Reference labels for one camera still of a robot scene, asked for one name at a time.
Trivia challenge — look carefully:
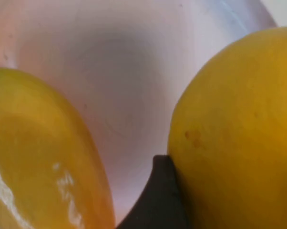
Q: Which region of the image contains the yellow mango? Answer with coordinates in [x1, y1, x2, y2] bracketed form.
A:
[166, 26, 287, 229]

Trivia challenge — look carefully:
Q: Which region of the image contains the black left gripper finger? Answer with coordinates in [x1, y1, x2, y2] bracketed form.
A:
[116, 154, 191, 229]

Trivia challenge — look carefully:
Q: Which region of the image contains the orange mango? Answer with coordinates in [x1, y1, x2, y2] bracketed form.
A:
[0, 67, 116, 229]

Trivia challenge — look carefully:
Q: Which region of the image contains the pink round plate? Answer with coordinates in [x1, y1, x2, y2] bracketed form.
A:
[0, 0, 280, 229]

